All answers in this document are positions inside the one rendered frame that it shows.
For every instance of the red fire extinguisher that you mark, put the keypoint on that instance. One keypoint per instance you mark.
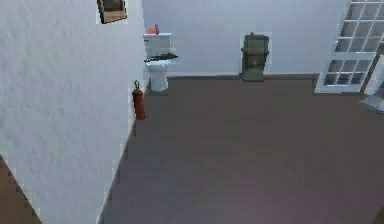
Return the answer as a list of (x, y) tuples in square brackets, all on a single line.
[(138, 101)]

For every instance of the white toilet with black seat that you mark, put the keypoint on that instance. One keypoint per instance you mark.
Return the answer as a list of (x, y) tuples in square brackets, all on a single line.
[(158, 66)]

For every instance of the green bin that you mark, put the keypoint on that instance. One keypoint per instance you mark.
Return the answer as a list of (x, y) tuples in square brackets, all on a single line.
[(255, 55)]

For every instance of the orange item on toilet tank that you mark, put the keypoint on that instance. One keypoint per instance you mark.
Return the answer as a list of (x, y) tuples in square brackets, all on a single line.
[(153, 30)]

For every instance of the white paned glass door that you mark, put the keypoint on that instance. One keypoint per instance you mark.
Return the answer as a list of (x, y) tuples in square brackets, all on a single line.
[(353, 46)]

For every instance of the brown framed wall picture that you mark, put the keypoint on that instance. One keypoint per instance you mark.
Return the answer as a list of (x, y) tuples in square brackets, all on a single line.
[(112, 10)]

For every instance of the white pedestal object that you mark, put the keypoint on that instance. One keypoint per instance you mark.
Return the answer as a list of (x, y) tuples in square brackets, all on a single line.
[(376, 86)]

